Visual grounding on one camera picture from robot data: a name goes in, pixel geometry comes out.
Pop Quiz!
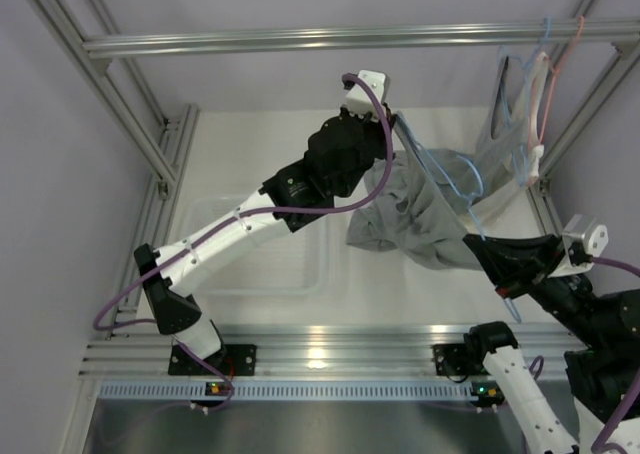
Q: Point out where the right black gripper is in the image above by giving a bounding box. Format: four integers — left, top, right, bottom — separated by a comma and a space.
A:
463, 232, 606, 347

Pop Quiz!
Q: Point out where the blue wire hanger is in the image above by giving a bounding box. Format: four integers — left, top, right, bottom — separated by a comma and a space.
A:
498, 17, 552, 187
399, 113, 524, 325

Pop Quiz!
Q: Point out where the grey tank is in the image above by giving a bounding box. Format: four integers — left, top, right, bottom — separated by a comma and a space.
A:
472, 55, 519, 198
344, 113, 491, 275

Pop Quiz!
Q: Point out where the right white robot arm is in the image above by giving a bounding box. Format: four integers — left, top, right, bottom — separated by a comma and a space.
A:
463, 232, 639, 453

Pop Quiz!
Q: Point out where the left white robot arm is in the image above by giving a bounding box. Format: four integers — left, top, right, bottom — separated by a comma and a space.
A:
134, 108, 393, 374

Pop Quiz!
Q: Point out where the white tank top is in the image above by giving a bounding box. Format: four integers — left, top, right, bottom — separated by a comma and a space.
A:
462, 52, 550, 232

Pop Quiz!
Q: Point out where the white plastic basket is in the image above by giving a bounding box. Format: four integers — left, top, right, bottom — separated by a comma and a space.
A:
196, 217, 329, 296

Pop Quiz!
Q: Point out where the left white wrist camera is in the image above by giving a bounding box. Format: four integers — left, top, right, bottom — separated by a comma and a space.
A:
342, 70, 390, 120

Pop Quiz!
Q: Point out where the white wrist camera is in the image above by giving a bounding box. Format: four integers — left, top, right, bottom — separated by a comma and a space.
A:
550, 214, 609, 278
342, 70, 390, 120

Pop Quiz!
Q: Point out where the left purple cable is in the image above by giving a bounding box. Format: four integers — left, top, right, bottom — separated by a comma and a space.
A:
93, 73, 396, 408

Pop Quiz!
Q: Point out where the purple cable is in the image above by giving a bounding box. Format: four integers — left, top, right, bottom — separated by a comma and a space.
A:
93, 73, 396, 408
529, 256, 640, 454

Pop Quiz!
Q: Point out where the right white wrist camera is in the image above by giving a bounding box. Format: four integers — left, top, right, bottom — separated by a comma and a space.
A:
550, 214, 609, 278

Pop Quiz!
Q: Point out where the right aluminium frame post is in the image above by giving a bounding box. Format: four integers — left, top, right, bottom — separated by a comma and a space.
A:
529, 29, 639, 233

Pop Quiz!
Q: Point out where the aluminium frame post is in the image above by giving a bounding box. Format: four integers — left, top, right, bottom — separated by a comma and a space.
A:
529, 29, 639, 233
9, 0, 201, 200

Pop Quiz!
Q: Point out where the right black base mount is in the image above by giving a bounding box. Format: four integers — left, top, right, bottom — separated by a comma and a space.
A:
432, 343, 487, 378

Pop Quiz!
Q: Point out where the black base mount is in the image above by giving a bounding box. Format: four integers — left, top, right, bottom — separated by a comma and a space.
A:
167, 342, 257, 377
432, 343, 487, 378

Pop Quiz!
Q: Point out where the left aluminium frame post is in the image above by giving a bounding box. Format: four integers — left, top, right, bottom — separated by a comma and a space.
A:
9, 0, 201, 200

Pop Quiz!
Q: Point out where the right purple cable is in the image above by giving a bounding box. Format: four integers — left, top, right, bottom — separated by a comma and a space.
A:
529, 256, 640, 454

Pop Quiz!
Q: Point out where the pink wire hanger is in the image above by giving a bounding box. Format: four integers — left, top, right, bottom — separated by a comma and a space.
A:
525, 16, 585, 155

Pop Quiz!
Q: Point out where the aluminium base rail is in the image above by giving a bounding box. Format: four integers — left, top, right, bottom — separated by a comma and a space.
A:
79, 323, 581, 378

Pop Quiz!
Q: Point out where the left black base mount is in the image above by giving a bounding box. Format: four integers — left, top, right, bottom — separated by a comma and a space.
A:
167, 342, 257, 377

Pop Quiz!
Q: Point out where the aluminium top rail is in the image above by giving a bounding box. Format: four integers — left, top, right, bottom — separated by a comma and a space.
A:
82, 18, 639, 60

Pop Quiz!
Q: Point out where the white slotted cable duct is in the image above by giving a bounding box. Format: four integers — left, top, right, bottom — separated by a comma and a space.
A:
98, 380, 478, 402

